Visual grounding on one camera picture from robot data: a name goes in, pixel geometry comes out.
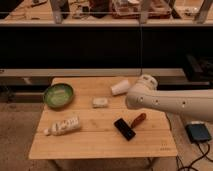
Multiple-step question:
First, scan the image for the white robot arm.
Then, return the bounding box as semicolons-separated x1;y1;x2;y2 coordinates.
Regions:
125;74;213;123

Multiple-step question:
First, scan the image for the white sponge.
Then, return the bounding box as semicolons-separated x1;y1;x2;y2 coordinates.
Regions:
92;97;108;108

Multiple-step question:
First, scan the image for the white paper cup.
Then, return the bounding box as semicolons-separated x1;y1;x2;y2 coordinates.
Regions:
111;79;131;96

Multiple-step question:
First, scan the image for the wooden table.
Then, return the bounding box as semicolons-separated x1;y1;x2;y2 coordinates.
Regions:
29;77;177;159

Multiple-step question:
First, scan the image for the green bowl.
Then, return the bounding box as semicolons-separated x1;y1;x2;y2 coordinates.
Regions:
43;83;74;109

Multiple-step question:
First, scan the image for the white plastic bottle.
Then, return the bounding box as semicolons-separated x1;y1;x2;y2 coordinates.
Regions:
43;116;81;136

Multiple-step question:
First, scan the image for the blue foot pedal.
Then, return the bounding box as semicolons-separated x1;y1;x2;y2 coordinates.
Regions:
185;124;212;143

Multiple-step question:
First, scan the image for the brown handled tool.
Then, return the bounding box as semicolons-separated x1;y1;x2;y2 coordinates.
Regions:
131;113;146;128

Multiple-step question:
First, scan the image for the black cable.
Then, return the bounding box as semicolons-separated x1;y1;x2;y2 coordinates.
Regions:
175;141;213;171

